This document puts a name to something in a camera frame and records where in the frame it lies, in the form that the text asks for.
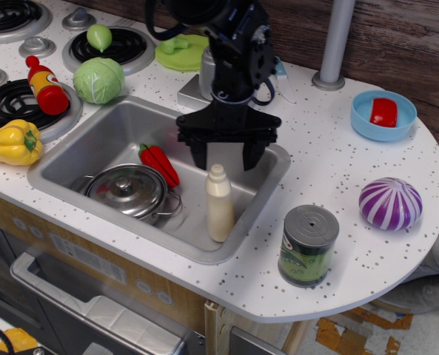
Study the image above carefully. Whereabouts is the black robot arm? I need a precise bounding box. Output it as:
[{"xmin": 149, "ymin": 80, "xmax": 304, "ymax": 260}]
[{"xmin": 145, "ymin": 1, "xmax": 281, "ymax": 170}]

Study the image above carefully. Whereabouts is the front left black burner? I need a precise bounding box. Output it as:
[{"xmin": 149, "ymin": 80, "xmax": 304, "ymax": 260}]
[{"xmin": 0, "ymin": 79, "xmax": 83, "ymax": 143}]

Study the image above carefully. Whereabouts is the silver toy sink basin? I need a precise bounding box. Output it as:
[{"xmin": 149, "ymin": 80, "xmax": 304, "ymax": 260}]
[{"xmin": 27, "ymin": 96, "xmax": 290, "ymax": 264}]

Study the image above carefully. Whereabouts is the steel pot with lid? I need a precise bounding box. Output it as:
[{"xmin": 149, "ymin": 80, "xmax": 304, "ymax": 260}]
[{"xmin": 71, "ymin": 163, "xmax": 182, "ymax": 225}]

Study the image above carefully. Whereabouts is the silver toy faucet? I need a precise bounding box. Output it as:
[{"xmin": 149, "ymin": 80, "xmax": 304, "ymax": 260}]
[{"xmin": 177, "ymin": 47, "xmax": 215, "ymax": 110}]

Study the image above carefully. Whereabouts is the back left black burner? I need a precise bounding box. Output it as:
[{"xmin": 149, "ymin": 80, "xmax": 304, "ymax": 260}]
[{"xmin": 0, "ymin": 1, "xmax": 52, "ymax": 44}]

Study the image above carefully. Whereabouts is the red toy food slice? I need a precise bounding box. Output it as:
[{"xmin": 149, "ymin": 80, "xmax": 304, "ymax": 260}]
[{"xmin": 369, "ymin": 98, "xmax": 398, "ymax": 128}]

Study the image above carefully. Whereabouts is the green labelled toy can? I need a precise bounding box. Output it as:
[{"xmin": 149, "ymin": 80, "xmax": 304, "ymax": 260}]
[{"xmin": 278, "ymin": 205, "xmax": 340, "ymax": 287}]

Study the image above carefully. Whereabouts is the red yellow ketchup bottle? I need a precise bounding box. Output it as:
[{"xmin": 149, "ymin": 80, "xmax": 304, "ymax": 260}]
[{"xmin": 25, "ymin": 55, "xmax": 70, "ymax": 115}]

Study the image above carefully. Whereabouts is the yellow object with black cable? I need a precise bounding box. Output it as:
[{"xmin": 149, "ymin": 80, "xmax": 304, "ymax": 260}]
[{"xmin": 0, "ymin": 328, "xmax": 38, "ymax": 354}]

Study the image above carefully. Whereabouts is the back right black burner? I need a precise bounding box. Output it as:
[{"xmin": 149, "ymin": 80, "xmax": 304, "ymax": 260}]
[{"xmin": 62, "ymin": 27, "xmax": 155, "ymax": 75}]

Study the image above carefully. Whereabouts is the yellow toy bell pepper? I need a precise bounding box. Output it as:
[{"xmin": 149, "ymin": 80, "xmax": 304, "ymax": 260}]
[{"xmin": 0, "ymin": 119, "xmax": 43, "ymax": 166}]

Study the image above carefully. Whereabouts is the black burner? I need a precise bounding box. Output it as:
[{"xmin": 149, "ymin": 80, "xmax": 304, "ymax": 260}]
[
  {"xmin": 0, "ymin": 1, "xmax": 52, "ymax": 44},
  {"xmin": 62, "ymin": 27, "xmax": 155, "ymax": 75},
  {"xmin": 0, "ymin": 79, "xmax": 83, "ymax": 143}
]

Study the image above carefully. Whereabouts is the green toy plate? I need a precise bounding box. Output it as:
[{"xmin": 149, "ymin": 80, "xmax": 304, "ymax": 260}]
[{"xmin": 155, "ymin": 34, "xmax": 209, "ymax": 71}]

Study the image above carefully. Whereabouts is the light blue bowl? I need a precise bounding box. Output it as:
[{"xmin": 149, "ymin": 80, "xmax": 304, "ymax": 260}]
[{"xmin": 350, "ymin": 89, "xmax": 417, "ymax": 142}]

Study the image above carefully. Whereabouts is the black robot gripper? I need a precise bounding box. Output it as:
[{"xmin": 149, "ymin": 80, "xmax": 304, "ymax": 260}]
[{"xmin": 176, "ymin": 92, "xmax": 281, "ymax": 171}]

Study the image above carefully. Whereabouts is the green toy cabbage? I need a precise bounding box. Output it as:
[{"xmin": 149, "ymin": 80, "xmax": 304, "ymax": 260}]
[{"xmin": 73, "ymin": 58, "xmax": 125, "ymax": 104}]

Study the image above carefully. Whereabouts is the green toy broccoli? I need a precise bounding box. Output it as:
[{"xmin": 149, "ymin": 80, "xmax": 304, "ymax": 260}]
[{"xmin": 159, "ymin": 36, "xmax": 189, "ymax": 55}]

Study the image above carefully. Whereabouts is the small green toy pear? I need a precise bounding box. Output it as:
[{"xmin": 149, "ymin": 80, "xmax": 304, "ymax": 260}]
[{"xmin": 87, "ymin": 24, "xmax": 113, "ymax": 53}]

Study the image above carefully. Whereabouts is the grey vertical pole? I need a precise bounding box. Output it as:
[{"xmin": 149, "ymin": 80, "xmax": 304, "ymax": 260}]
[{"xmin": 312, "ymin": 0, "xmax": 355, "ymax": 91}]

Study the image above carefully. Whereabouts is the cream detergent bottle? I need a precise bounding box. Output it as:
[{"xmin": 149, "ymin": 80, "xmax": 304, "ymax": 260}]
[{"xmin": 205, "ymin": 163, "xmax": 235, "ymax": 243}]

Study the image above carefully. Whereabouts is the red toy chili pepper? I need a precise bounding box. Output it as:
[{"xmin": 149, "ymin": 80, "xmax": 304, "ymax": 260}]
[{"xmin": 138, "ymin": 143, "xmax": 180, "ymax": 188}]

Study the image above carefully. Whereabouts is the purple white striped onion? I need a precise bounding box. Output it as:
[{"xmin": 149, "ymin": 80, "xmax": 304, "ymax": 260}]
[{"xmin": 358, "ymin": 177, "xmax": 423, "ymax": 231}]

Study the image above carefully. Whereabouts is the silver oven door handle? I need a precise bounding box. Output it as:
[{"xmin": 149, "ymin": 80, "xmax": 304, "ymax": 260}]
[{"xmin": 10, "ymin": 252, "xmax": 187, "ymax": 354}]

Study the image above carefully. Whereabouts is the blue handled toy knife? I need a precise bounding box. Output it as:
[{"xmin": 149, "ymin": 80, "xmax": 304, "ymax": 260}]
[{"xmin": 275, "ymin": 56, "xmax": 297, "ymax": 104}]

